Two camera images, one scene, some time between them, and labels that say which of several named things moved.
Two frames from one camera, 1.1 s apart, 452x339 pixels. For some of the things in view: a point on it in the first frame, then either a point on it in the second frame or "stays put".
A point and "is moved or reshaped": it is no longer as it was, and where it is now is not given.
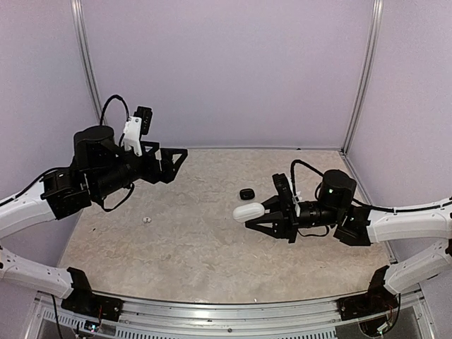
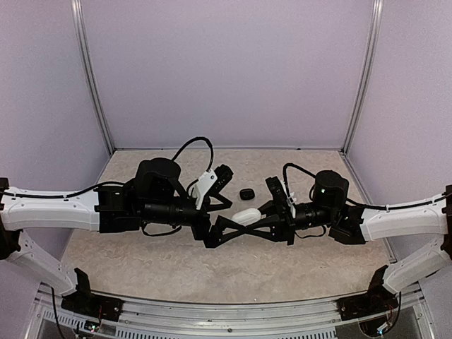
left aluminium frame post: (80, 39) stays put
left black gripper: (167, 173) -> (212, 238)
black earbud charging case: (247, 194) stays put
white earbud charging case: (248, 212) is moved or reshaped
